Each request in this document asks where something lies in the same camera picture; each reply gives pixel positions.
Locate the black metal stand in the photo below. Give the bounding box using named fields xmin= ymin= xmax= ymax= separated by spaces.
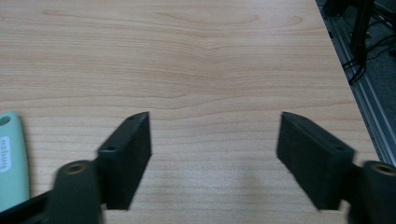
xmin=349 ymin=0 xmax=376 ymax=64

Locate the black cable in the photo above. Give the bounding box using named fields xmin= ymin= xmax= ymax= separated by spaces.
xmin=341 ymin=32 xmax=396 ymax=86

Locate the aluminium frame rail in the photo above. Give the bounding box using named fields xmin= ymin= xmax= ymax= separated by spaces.
xmin=315 ymin=0 xmax=396 ymax=167

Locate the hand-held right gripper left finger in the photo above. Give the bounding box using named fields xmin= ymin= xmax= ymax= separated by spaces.
xmin=94 ymin=111 xmax=153 ymax=211

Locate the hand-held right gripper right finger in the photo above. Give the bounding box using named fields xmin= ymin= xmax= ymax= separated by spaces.
xmin=276 ymin=111 xmax=357 ymax=212

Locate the mint green tool handle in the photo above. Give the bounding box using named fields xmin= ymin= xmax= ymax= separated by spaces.
xmin=0 ymin=111 xmax=31 ymax=213

